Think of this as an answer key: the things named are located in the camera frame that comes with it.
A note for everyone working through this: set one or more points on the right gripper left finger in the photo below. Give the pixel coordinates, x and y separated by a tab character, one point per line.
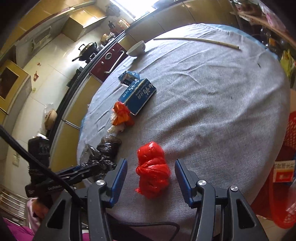
114	182

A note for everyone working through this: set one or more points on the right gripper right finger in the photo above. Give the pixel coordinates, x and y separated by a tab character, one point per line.
187	181

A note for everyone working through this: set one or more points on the black plastic bag bundle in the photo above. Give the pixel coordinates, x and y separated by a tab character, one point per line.
100	160

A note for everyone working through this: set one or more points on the red plastic bag ball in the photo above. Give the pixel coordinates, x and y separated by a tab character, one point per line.
153	171

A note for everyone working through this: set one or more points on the orange packet with red string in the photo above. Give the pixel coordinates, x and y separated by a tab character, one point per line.
121	115

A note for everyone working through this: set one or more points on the white paper ball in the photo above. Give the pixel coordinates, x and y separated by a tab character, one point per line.
115	130

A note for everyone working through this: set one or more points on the white orange medicine box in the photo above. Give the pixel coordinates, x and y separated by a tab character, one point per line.
283	171

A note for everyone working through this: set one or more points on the left hand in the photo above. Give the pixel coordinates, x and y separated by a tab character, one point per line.
36	212

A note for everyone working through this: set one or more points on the clay pot on counter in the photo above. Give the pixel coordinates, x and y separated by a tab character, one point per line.
50	119

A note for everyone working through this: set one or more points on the large blue carton box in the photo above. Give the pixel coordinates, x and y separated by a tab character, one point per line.
137	95

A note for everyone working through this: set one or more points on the grey tablecloth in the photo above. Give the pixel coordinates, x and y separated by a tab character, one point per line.
222	105

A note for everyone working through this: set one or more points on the red plastic basket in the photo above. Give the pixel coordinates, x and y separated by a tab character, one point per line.
276	199

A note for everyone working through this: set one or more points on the small blue white carton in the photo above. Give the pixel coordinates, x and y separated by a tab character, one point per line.
128	77

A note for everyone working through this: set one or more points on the dark red built-in oven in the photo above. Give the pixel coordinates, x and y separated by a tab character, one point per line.
108	62

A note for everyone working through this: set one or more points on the white ceramic bowl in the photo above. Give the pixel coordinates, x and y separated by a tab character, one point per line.
137	49

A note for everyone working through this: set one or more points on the black wok with lid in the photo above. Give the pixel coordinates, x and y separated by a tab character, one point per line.
86	51

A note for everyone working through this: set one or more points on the metal storage rack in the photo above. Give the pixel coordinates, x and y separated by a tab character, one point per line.
270	30

